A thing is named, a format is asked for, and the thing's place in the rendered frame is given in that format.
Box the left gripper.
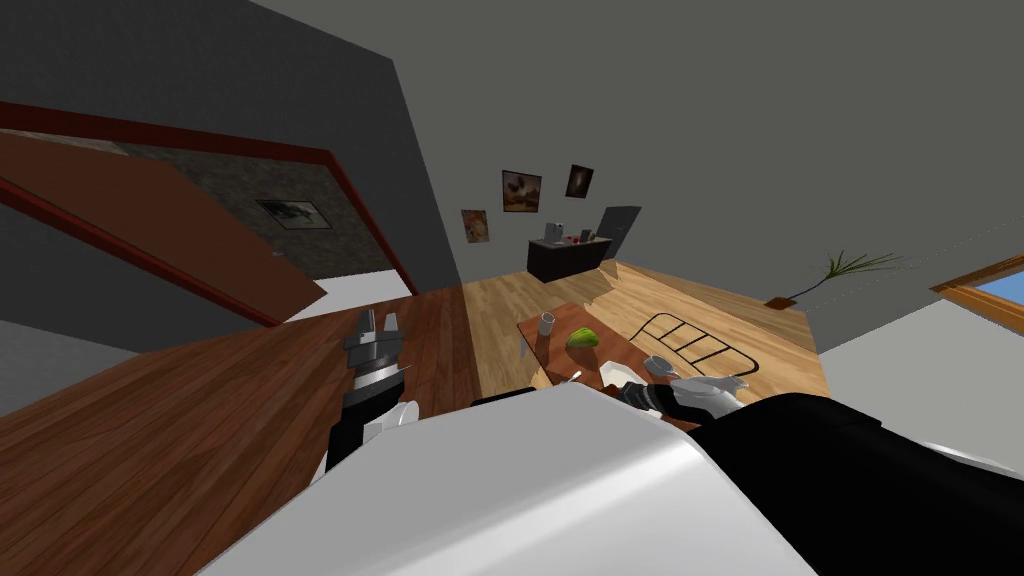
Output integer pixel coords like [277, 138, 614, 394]
[343, 309, 406, 371]

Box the white bowl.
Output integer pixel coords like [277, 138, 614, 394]
[599, 360, 646, 389]

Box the brown wooden table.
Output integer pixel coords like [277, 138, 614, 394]
[515, 300, 707, 434]

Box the dark sideboard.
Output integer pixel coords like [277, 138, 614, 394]
[525, 221, 615, 285]

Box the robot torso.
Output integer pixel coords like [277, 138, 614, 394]
[194, 383, 819, 576]

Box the dark grey door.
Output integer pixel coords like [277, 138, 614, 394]
[595, 205, 644, 262]

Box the potted green plant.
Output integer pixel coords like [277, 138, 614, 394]
[763, 249, 907, 313]

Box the brown door leaf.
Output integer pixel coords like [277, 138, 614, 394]
[0, 130, 330, 328]

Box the black frame chair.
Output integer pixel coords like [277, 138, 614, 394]
[628, 312, 761, 378]

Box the grey framed wall picture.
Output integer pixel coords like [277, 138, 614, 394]
[255, 197, 334, 233]

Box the large brown wall picture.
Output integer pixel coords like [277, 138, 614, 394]
[500, 168, 544, 215]

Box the small dark wall picture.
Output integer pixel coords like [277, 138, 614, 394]
[564, 163, 596, 201]

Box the wooden frame window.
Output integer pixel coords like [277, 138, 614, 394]
[929, 253, 1024, 337]

